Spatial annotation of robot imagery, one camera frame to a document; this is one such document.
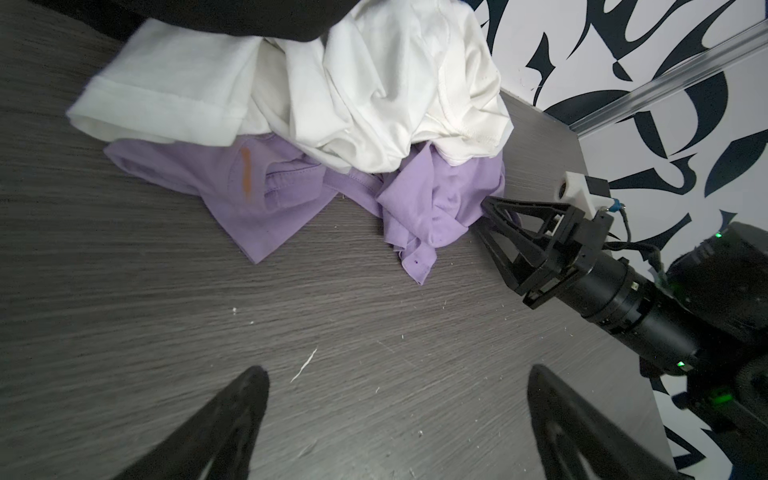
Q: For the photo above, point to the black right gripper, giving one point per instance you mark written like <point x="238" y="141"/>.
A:
<point x="540" y="259"/>

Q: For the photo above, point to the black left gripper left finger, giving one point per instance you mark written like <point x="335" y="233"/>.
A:
<point x="217" y="442"/>

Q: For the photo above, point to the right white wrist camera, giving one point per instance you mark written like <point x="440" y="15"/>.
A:
<point x="586" y="193"/>

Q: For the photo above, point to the aluminium frame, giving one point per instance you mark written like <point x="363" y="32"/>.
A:
<point x="698" y="68"/>

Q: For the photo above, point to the white cloth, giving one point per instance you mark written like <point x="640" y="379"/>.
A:
<point x="390" y="74"/>

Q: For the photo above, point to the purple cloth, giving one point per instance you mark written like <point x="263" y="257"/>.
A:
<point x="262" y="190"/>

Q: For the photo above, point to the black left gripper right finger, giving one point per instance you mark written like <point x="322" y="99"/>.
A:
<point x="576" y="441"/>

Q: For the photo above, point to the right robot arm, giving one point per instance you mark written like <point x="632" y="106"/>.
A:
<point x="703" y="318"/>

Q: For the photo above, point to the black cloth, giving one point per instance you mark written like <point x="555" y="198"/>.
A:
<point x="296" y="20"/>

